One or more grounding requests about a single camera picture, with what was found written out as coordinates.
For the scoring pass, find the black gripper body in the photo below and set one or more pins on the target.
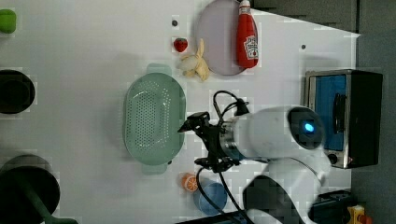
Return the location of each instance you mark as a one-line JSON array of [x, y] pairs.
[[216, 160]]

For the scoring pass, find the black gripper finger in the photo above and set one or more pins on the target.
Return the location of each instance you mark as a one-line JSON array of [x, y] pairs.
[[194, 122]]

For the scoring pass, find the green oval strainer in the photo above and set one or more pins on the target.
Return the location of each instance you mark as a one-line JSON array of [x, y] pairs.
[[154, 110]]

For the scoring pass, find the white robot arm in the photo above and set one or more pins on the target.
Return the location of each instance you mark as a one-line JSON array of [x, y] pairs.
[[289, 139]]

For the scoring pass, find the blue bowl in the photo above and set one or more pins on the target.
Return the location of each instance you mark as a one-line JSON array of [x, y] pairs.
[[215, 192]]

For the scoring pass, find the toy orange slice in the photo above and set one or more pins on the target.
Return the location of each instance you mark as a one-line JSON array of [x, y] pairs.
[[189, 182]]

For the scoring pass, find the toy peeled banana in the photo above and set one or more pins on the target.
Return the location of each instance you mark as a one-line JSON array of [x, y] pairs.
[[195, 65]]

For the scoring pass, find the toy strawberry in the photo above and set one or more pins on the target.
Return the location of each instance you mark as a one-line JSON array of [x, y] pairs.
[[180, 44]]

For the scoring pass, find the grey round plate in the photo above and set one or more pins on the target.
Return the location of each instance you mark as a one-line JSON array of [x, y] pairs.
[[217, 26]]

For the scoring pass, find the plush ketchup bottle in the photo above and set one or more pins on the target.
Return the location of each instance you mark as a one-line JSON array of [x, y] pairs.
[[247, 54]]

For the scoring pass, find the toaster oven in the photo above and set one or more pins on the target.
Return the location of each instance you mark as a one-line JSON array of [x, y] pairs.
[[349, 104]]

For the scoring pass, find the yellow toy block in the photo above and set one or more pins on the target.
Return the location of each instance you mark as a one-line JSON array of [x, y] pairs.
[[358, 216]]

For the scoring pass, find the black round object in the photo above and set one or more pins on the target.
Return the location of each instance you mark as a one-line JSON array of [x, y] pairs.
[[17, 92]]

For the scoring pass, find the green cylinder object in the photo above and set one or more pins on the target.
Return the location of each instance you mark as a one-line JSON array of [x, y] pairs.
[[8, 21]]

